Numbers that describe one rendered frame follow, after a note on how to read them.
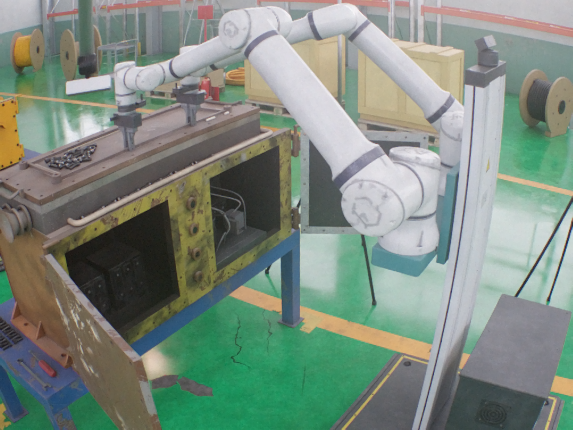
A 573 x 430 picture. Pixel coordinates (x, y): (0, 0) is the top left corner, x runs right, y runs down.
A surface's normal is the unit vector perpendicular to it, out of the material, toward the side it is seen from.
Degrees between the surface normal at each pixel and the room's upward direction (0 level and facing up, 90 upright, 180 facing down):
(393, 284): 0
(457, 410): 90
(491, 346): 0
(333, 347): 0
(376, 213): 94
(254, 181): 90
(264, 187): 90
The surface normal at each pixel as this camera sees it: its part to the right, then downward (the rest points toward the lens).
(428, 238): 0.43, -0.01
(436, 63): -0.53, 0.34
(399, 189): 0.60, -0.42
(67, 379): 0.00, -0.91
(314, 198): -0.05, 0.40
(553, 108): 0.53, 0.34
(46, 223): 0.84, 0.22
